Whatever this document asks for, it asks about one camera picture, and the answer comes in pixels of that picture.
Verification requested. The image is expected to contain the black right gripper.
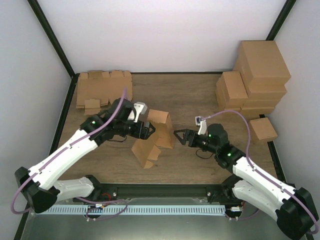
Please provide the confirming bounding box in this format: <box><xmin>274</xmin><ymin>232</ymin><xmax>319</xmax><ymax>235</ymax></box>
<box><xmin>174</xmin><ymin>129</ymin><xmax>219</xmax><ymax>155</ymax></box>

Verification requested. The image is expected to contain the brown cardboard box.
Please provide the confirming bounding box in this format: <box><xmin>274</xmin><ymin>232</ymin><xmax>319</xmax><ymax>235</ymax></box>
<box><xmin>131</xmin><ymin>109</ymin><xmax>175</xmax><ymax>169</ymax></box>

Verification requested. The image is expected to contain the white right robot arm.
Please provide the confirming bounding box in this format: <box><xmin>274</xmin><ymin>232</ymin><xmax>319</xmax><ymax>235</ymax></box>
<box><xmin>173</xmin><ymin>123</ymin><xmax>319</xmax><ymax>240</ymax></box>

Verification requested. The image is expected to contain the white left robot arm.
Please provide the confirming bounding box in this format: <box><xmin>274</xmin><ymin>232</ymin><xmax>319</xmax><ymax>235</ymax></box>
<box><xmin>14</xmin><ymin>98</ymin><xmax>156</xmax><ymax>213</ymax></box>

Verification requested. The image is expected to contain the medium folded cardboard box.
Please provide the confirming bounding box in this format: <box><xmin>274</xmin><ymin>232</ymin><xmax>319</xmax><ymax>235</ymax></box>
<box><xmin>216</xmin><ymin>71</ymin><xmax>248</xmax><ymax>110</ymax></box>

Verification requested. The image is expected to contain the small single cardboard box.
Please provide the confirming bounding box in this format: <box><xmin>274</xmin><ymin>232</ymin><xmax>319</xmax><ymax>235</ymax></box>
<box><xmin>248</xmin><ymin>117</ymin><xmax>278</xmax><ymax>144</ymax></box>

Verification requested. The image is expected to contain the large top cardboard box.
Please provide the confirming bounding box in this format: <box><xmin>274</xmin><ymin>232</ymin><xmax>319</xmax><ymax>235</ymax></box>
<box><xmin>233</xmin><ymin>40</ymin><xmax>291</xmax><ymax>87</ymax></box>

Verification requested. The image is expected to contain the small loose cardboard flap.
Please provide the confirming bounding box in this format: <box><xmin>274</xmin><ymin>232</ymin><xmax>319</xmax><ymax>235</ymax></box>
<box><xmin>84</xmin><ymin>99</ymin><xmax>101</xmax><ymax>116</ymax></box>

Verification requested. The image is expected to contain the stack of flat cardboard blanks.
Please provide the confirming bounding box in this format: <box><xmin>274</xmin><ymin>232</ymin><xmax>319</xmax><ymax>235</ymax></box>
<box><xmin>76</xmin><ymin>70</ymin><xmax>133</xmax><ymax>108</ymax></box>

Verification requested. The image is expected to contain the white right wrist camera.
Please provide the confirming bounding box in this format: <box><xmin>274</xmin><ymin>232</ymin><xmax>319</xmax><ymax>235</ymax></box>
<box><xmin>195</xmin><ymin>116</ymin><xmax>207</xmax><ymax>135</ymax></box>

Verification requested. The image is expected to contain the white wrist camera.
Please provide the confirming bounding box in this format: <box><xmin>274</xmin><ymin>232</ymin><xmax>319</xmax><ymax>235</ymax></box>
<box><xmin>195</xmin><ymin>116</ymin><xmax>207</xmax><ymax>135</ymax></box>
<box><xmin>128</xmin><ymin>102</ymin><xmax>148</xmax><ymax>123</ymax></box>

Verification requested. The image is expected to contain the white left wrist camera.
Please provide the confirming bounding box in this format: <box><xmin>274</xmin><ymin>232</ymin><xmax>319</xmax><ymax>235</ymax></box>
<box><xmin>128</xmin><ymin>102</ymin><xmax>148</xmax><ymax>123</ymax></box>

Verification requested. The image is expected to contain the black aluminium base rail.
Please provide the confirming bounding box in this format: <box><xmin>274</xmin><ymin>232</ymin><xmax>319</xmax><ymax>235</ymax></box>
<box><xmin>32</xmin><ymin>183</ymin><xmax>263</xmax><ymax>203</ymax></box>

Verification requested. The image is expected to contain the light blue slotted cable duct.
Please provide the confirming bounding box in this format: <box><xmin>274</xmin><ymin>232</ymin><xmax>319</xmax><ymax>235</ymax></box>
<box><xmin>42</xmin><ymin>205</ymin><xmax>226</xmax><ymax>216</ymax></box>

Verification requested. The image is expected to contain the black frame post right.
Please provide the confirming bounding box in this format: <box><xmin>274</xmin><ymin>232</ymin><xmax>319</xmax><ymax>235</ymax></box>
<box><xmin>265</xmin><ymin>0</ymin><xmax>297</xmax><ymax>41</ymax></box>

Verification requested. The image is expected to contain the black frame post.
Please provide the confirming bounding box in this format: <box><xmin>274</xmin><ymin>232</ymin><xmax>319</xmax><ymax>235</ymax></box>
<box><xmin>27</xmin><ymin>0</ymin><xmax>76</xmax><ymax>79</ymax></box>
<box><xmin>265</xmin><ymin>0</ymin><xmax>297</xmax><ymax>41</ymax></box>

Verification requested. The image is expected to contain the black frame post left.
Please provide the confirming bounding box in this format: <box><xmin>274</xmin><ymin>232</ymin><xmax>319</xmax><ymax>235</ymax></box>
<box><xmin>27</xmin><ymin>0</ymin><xmax>76</xmax><ymax>79</ymax></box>

